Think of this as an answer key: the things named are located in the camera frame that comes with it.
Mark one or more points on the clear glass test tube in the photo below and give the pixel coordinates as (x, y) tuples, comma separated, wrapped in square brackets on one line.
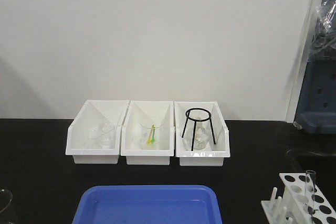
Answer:
[(310, 186)]

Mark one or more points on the white test tube rack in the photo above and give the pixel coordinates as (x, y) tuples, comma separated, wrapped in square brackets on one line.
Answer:
[(291, 206)]

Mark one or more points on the grey-blue pegboard drying rack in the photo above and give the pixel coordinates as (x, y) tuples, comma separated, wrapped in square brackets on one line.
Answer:
[(315, 112)]

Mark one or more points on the glass beaker in middle bin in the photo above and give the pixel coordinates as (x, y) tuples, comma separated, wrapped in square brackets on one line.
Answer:
[(145, 130)]

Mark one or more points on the white middle storage bin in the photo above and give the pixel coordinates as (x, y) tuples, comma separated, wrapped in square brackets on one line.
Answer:
[(143, 112)]

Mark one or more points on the white storage bin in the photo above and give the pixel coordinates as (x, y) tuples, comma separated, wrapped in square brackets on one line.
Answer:
[(212, 155), (143, 112), (93, 113)]

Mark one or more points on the green plastic spatula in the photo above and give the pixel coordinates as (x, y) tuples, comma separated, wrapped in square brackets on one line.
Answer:
[(153, 134)]

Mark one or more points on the yellow plastic spatula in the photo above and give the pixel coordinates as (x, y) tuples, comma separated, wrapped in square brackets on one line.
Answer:
[(149, 137)]

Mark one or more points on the glass alcohol lamp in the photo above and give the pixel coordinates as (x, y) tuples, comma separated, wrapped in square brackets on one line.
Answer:
[(194, 135)]

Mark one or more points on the white right storage bin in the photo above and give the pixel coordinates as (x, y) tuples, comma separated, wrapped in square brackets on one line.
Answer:
[(212, 155)]

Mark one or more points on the glassware in left bin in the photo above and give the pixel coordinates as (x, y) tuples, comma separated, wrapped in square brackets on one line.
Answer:
[(101, 137)]

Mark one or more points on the white left storage bin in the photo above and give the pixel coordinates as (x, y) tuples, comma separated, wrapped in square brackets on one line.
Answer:
[(93, 113)]

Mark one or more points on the blue plastic tray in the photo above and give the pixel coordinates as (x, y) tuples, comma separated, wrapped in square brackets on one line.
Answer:
[(148, 204)]

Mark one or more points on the clear plastic bag of pegs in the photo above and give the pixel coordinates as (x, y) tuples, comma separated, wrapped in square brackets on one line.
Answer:
[(323, 43)]

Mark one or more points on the black lab sink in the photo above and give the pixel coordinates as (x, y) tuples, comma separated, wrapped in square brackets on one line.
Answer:
[(322, 163)]

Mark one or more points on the glass beaker on counter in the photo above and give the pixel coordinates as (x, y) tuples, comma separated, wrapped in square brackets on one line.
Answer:
[(6, 200)]

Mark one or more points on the black wire tripod stand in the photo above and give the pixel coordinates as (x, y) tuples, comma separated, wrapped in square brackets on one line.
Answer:
[(204, 114)]

